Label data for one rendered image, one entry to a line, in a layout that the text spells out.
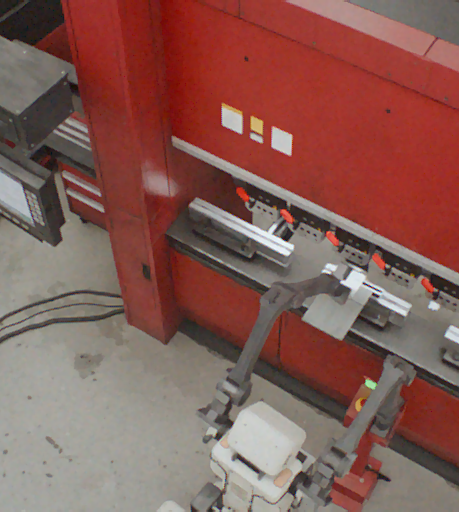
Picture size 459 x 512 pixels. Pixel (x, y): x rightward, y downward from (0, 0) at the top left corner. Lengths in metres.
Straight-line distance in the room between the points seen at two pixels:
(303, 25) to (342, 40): 0.13
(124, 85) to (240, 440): 1.27
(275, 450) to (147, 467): 1.55
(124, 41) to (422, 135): 1.02
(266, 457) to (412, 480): 1.57
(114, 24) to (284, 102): 0.62
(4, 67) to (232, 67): 0.78
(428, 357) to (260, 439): 1.01
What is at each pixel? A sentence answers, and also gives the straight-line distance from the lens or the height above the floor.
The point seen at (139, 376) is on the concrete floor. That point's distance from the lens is 4.54.
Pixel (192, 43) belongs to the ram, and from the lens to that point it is 3.13.
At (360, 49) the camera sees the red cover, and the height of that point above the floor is 2.23.
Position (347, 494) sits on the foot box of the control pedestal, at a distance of 4.25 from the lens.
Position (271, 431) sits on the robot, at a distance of 2.87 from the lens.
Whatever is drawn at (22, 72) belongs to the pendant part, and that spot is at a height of 1.95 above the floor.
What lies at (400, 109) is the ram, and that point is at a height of 2.05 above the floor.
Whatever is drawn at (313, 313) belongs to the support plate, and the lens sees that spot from 3.54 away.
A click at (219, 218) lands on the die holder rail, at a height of 0.97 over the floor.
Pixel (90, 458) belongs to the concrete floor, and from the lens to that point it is 4.39.
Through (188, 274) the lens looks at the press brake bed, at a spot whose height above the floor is 0.63.
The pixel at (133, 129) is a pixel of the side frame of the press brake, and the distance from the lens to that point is 3.30.
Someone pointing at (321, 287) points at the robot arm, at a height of 1.34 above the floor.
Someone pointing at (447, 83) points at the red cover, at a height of 2.24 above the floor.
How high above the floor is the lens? 4.02
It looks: 55 degrees down
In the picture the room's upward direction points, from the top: 1 degrees counter-clockwise
